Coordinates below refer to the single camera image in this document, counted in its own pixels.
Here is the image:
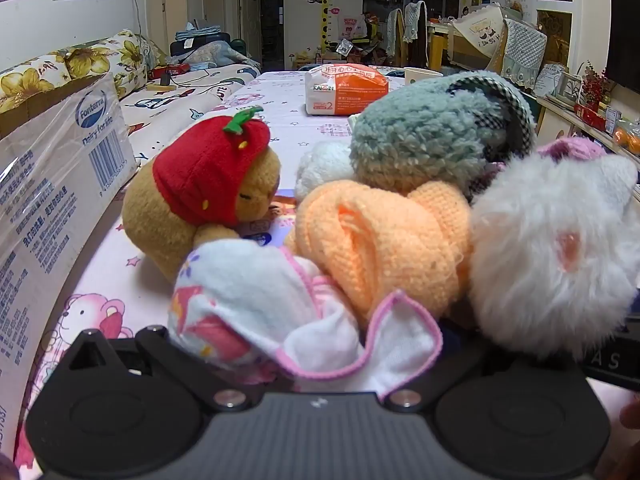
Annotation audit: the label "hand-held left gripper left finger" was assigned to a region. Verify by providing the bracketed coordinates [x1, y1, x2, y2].
[65, 326, 262, 412]

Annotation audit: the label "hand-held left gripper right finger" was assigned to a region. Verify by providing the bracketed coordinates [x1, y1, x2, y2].
[386, 317, 585, 412]

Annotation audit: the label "white printed cloth pink trim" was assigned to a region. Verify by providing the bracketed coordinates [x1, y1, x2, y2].
[167, 239, 444, 394]

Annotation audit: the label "white fluffy plush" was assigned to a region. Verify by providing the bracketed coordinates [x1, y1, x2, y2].
[469, 152, 640, 362]

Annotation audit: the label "orange knitted garment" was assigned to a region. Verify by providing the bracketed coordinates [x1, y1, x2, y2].
[284, 179, 474, 327]

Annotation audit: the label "bear plush with strawberry hat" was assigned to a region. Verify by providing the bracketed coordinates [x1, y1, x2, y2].
[121, 105, 283, 281]

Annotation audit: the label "cardboard box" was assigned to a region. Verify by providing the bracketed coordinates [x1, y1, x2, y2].
[0, 72, 138, 466]

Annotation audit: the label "grey-green fleece hat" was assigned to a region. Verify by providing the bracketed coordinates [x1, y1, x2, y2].
[349, 71, 537, 199]

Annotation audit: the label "small white plush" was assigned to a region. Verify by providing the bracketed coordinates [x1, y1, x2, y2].
[294, 141, 354, 202]

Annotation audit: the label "person's right hand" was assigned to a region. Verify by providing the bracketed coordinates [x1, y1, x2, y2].
[619, 400, 640, 431]

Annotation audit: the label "pink printed tablecloth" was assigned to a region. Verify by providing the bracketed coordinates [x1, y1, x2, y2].
[14, 69, 640, 466]

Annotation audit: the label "bag of oranges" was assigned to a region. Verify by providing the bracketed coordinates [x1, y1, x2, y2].
[612, 117, 640, 156]

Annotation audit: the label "cream television cabinet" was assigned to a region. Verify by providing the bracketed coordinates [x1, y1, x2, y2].
[535, 95, 640, 163]

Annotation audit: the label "sofa with cartoon cover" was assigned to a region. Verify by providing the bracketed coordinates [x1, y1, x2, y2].
[0, 29, 263, 161]

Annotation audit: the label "red berry decoration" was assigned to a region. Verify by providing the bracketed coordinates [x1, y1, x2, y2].
[574, 62, 615, 131]

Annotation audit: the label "white table ornament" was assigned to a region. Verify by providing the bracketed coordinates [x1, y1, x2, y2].
[557, 71, 583, 107]

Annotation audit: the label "red box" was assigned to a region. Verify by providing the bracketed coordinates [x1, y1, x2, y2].
[150, 64, 191, 81]

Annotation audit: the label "white paper cup green dots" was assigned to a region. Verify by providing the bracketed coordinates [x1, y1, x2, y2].
[404, 66, 445, 86]

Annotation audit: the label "orange white tissue pack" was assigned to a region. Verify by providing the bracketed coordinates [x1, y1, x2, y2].
[305, 64, 390, 116]

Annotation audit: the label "blue-grey blanket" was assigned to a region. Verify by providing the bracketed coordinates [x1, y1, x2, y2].
[192, 42, 261, 68]

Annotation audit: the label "dark suitcase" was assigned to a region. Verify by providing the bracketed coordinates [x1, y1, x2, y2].
[170, 32, 232, 57]

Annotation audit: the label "yellow dining table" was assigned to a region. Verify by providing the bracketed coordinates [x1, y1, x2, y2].
[427, 22, 453, 68]

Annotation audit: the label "wooden chair with crochet cover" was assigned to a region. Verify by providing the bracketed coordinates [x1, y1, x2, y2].
[501, 19, 548, 92]

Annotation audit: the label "folded blue clothes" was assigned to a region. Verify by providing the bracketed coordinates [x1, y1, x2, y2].
[175, 22, 221, 41]

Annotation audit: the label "beige bag with cartoon print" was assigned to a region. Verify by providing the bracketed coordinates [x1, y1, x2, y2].
[447, 4, 506, 73]

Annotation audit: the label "black television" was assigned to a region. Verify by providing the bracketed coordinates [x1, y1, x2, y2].
[607, 0, 640, 88]

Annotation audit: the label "chair with light blue cover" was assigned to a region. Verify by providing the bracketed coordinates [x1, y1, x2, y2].
[404, 1, 428, 68]
[385, 7, 407, 58]

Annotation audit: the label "white door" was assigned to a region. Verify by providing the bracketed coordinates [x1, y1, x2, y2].
[239, 0, 262, 58]

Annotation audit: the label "pink white shopping bag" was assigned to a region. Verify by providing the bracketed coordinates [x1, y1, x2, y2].
[341, 12, 366, 41]

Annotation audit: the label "giraffe height chart sticker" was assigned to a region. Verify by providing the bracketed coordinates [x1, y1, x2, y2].
[320, 0, 342, 61]

